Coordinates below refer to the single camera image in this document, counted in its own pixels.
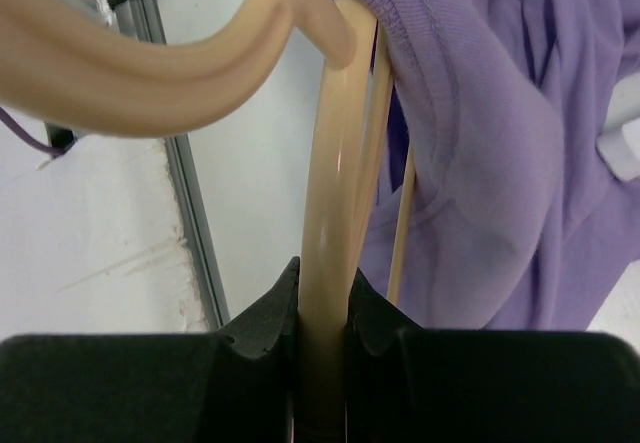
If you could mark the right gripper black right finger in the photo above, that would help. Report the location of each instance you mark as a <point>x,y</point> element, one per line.
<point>405,383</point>

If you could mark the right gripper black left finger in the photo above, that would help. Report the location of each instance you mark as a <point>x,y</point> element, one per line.
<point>150,388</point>

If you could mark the purple t shirt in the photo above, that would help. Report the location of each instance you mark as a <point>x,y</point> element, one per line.
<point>516,221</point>

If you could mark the beige hanger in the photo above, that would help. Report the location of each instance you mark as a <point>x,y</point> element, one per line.
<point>59,66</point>

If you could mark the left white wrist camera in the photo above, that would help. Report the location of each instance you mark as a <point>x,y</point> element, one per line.
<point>619,149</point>

